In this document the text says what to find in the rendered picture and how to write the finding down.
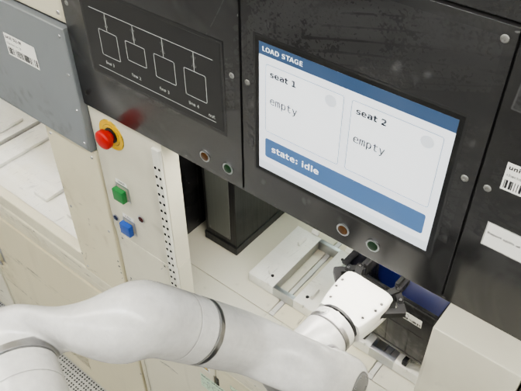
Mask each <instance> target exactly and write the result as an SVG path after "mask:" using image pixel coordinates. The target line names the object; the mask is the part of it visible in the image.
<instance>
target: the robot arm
mask: <svg viewBox="0 0 521 391"><path fill-rule="evenodd" d="M376 265H377V262H375V261H373V260H371V259H370V258H367V259H365V260H364V261H363V262H362V263H357V264H356V265H346V266H345V267H343V266H336V267H334V268H333V277H334V281H335V283H334V285H333V286H332V287H331V288H330V290H329V291H328V293H327V294H326V295H325V296H324V298H323V300H322V301H321V303H320V304H319V307H318V308H317V309H316V310H315V311H313V312H312V313H311V314H310V315H309V316H308V317H307V318H306V319H305V320H304V321H303V322H302V323H301V324H300V325H299V326H298V327H297V328H296V329H295V330H290V329H288V328H286V327H283V326H282V325H279V324H276V323H275V322H273V321H270V320H268V319H266V318H263V317H261V316H258V315H257V314H254V313H251V312H249V311H246V310H242V309H240V308H238V307H235V306H231V305H229V304H226V303H222V302H220V301H217V300H214V299H210V298H208V297H205V296H201V295H199V294H195V293H193V292H189V291H186V290H183V289H179V288H177V287H174V286H171V285H167V284H164V283H162V282H156V281H152V280H145V279H142V280H133V281H129V282H124V283H122V284H120V285H117V286H115V287H113V288H111V289H108V290H106V291H104V292H102V293H100V294H98V295H97V296H93V297H92V298H90V299H86V300H84V301H81V302H79V303H73V304H69V305H65V306H37V305H30V304H12V305H7V306H3V307H0V391H70V390H69V388H68V385H67V381H66V379H65V377H64V373H63V371H62V368H61V366H60V363H59V360H58V358H59V356H60V355H62V354H63V353H65V352H69V351H71V352H74V353H76V354H78V355H82V356H84V357H86V358H90V359H93V360H96V361H99V362H105V363H110V364H129V363H133V362H138V361H140V360H144V359H148V358H156V359H161V360H165V361H170V362H177V363H181V364H186V365H193V366H198V367H202V368H207V369H215V370H219V371H224V372H233V373H236V374H240V375H244V376H246V377H248V378H251V379H254V380H256V381H258V382H261V383H262V384H263V386H264V388H265V389H266V390H267V391H366V388H367V385H368V373H367V369H366V367H365V365H364V363H363V362H362V361H361V360H360V359H359V358H357V357H355V356H353V355H351V354H349V353H347V352H346V350H347V349H348V348H349V347H350V346H351V345H352V344H353V343H354V342H358V341H359V340H361V339H363V338H364V337H366V336H367V335H369V334H370V332H372V331H373V330H374V329H375V328H377V327H378V326H379V325H380V324H381V323H382V322H383V321H384V320H385V319H386V318H396V317H405V315H406V308H405V304H404V299H403V296H402V292H403V291H404V290H405V289H406V288H407V287H408V285H409V283H410V280H408V279H406V278H404V277H402V276H401V277H400V278H399V279H398V280H397V282H396V283H395V287H393V288H391V289H388V290H386V291H385V290H383V289H381V288H379V287H378V286H376V285H375V284H373V283H372V282H370V281H368V280H367V279H365V278H363V277H362V275H363V276H365V275H367V274H368V273H369V272H370V271H371V270H372V269H373V268H374V267H375V266H376ZM393 302H395V305H396V307H397V308H390V309H389V307H390V305H391V303H393Z"/></svg>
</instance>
